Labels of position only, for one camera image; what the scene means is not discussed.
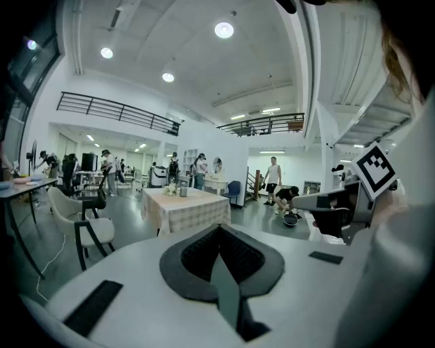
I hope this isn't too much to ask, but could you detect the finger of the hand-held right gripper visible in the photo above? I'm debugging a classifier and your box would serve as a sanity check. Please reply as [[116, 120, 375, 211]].
[[292, 185, 358, 239]]

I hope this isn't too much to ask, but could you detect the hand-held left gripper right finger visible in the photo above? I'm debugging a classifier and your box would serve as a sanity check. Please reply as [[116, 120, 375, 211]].
[[219, 223, 371, 348]]

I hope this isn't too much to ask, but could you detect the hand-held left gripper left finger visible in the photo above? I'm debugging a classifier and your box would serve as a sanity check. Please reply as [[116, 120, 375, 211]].
[[18, 222, 246, 348]]

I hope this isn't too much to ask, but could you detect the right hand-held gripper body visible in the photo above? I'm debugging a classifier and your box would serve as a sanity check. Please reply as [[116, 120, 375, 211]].
[[331, 141, 399, 246]]

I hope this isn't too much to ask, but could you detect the person's right forearm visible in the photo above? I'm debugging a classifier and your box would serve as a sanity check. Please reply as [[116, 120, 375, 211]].
[[370, 193, 414, 235]]

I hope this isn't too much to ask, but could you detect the black dome-shaped case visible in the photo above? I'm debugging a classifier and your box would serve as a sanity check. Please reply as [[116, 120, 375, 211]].
[[283, 212, 302, 228]]

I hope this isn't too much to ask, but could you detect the person's body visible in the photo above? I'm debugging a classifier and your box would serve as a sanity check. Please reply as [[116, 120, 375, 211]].
[[390, 84, 435, 211]]

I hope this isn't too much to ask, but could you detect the white steel staircase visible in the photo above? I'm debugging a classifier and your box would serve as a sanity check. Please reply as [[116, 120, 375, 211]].
[[314, 76, 414, 149]]

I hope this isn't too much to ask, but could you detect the dark wooden staircase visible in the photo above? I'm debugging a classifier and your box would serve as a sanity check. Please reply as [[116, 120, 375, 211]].
[[245, 167, 265, 202]]

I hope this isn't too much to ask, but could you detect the blue chair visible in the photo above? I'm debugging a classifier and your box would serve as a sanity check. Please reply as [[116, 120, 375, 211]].
[[222, 180, 242, 207]]

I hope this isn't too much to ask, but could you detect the checked tablecloth covered table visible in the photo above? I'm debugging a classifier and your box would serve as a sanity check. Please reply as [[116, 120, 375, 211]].
[[140, 186, 232, 237]]

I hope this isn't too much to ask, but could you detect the black chrome-framed chair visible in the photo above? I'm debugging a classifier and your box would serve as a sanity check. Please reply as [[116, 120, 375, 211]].
[[77, 166, 108, 220]]

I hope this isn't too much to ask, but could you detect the black mezzanine railing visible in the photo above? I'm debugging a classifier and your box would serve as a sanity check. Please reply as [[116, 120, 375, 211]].
[[56, 90, 185, 137], [216, 112, 306, 138]]

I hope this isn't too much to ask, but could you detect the grey black-framed armchair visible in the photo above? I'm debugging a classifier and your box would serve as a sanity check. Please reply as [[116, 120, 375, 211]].
[[46, 186, 116, 272]]

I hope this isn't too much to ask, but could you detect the white dressing table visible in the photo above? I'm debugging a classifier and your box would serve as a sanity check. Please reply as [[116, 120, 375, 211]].
[[203, 175, 229, 196]]

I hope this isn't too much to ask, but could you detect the white pod-shaped device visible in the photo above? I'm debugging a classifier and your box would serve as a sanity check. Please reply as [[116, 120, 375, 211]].
[[148, 165, 169, 189]]

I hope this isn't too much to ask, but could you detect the black office chair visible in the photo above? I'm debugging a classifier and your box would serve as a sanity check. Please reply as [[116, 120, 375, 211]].
[[60, 154, 83, 198]]

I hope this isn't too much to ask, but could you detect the black monitor screen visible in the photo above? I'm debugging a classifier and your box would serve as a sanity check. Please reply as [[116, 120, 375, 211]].
[[81, 152, 99, 172]]

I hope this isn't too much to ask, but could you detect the white arched bookshelf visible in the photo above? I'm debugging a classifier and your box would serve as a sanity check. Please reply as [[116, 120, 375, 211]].
[[182, 147, 201, 177]]

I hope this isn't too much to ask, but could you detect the grey side table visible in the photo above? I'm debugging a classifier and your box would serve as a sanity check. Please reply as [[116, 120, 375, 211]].
[[0, 176, 59, 280]]

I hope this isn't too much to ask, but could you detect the black standing fan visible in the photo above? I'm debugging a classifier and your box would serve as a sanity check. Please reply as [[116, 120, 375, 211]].
[[26, 139, 39, 177]]

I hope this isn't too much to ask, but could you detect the white floor cable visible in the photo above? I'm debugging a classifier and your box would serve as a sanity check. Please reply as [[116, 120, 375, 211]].
[[35, 233, 67, 303]]

